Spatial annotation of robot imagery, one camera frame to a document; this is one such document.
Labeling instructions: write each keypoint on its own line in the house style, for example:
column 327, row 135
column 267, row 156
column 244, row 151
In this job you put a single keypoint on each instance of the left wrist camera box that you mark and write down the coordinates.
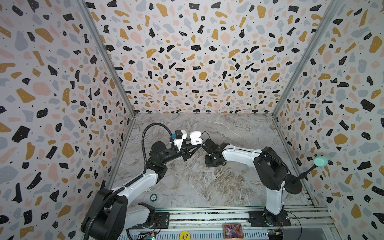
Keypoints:
column 179, row 138

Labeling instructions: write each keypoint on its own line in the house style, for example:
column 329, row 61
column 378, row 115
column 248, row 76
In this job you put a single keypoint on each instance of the teal ring poker chip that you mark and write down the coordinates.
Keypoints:
column 153, row 197

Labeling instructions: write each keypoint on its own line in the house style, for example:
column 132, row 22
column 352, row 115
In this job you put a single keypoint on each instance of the white earbud case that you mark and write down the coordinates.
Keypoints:
column 195, row 138

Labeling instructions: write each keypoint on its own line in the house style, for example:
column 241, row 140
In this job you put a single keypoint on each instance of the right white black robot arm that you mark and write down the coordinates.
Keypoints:
column 271, row 170

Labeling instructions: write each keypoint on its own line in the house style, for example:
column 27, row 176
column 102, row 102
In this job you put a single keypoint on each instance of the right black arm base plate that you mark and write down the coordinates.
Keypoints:
column 266, row 219

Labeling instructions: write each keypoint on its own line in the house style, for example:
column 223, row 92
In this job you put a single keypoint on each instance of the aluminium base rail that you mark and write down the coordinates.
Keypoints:
column 207, row 224

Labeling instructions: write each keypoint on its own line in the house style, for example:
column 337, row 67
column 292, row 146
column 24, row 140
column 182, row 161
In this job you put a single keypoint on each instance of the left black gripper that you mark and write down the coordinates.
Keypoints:
column 185, row 151

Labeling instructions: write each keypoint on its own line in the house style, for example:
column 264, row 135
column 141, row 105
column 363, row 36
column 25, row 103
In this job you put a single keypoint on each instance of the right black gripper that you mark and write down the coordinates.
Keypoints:
column 208, row 147

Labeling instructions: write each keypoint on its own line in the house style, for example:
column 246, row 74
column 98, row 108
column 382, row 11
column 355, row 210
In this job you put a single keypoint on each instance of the pink square card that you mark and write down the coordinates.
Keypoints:
column 233, row 231

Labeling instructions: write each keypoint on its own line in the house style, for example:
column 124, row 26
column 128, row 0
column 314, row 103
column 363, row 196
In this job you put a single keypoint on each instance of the yellow round sticker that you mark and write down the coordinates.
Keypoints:
column 185, row 235

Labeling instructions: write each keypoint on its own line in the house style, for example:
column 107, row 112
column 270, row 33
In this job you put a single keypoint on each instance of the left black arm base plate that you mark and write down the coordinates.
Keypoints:
column 156, row 221

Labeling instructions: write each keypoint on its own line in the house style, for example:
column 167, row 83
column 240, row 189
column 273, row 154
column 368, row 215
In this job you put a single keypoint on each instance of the mint green microphone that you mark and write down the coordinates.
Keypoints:
column 293, row 184

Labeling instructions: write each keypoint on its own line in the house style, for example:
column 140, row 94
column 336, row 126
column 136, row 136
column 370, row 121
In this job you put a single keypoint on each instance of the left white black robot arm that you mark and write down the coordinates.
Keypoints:
column 109, row 214

